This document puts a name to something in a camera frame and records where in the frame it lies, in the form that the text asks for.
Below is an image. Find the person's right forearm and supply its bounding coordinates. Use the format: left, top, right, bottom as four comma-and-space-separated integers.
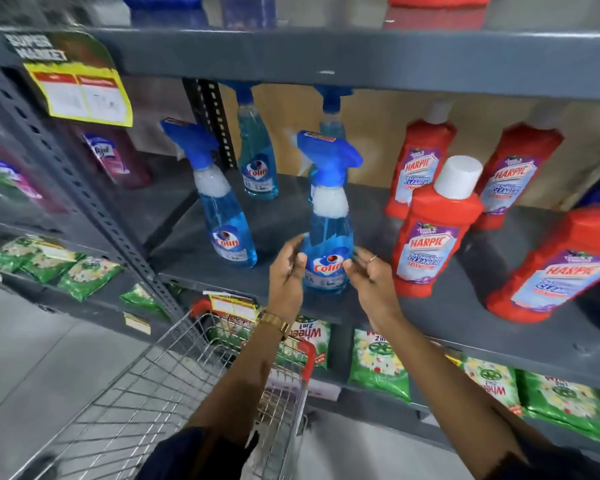
374, 315, 536, 480

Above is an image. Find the dark blue bottle base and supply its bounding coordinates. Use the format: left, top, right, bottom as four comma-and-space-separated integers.
120, 0, 204, 11

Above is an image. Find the small green detergent packet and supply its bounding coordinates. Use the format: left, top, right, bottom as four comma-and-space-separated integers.
0, 236, 47, 273
119, 283, 167, 316
20, 244, 84, 285
57, 257, 124, 302

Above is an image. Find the blue glass cleaner spray bottle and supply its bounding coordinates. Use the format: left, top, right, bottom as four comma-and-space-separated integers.
307, 86, 354, 203
220, 82, 280, 201
159, 118, 259, 269
296, 131, 364, 295

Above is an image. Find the person's dark sleeve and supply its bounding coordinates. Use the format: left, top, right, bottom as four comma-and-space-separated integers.
134, 427, 260, 480
484, 434, 600, 480

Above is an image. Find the yellow shelf price label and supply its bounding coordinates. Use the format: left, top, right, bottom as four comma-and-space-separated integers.
208, 292, 260, 322

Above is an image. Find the gold wristwatch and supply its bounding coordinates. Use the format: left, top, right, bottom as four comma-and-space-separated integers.
256, 310, 292, 341

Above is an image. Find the yellow and green shelf sign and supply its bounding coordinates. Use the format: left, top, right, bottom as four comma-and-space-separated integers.
2, 30, 134, 128

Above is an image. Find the person's left hand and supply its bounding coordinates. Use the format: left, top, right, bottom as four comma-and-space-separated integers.
267, 234, 308, 319

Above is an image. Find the white shelf price label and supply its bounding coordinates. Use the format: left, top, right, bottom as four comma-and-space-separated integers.
266, 376, 342, 402

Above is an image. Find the large green detergent packet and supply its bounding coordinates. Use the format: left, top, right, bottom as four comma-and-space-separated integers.
447, 355, 524, 416
348, 328, 412, 403
279, 317, 332, 370
517, 370, 600, 444

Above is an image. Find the grey metal side shelving rack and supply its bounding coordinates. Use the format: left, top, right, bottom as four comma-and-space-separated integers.
0, 45, 201, 345

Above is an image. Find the translucent blue bottle base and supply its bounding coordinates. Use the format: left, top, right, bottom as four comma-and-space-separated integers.
219, 0, 277, 30

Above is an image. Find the person's dark right sleeve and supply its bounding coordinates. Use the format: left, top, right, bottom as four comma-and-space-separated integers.
484, 434, 600, 480

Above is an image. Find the person's dark left sleeve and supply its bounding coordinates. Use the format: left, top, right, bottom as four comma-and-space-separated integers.
134, 427, 260, 480

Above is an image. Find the pink liquid cleaner bottle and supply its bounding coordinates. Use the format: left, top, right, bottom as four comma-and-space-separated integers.
71, 125, 154, 190
0, 141, 67, 214

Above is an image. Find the wire shopping cart red trim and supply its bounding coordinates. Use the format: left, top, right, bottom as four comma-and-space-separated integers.
9, 297, 317, 480

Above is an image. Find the brown cardboard backing board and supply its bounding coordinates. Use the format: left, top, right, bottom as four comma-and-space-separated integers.
219, 84, 600, 211

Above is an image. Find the person's left forearm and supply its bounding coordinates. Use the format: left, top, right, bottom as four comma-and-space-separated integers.
186, 315, 292, 445

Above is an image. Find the person's right hand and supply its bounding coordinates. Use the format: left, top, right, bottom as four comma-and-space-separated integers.
343, 246, 404, 333

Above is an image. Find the red cleaner bottle white cap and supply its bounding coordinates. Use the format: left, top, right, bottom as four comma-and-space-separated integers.
391, 155, 485, 299
384, 99, 457, 221
485, 191, 600, 324
472, 106, 565, 231

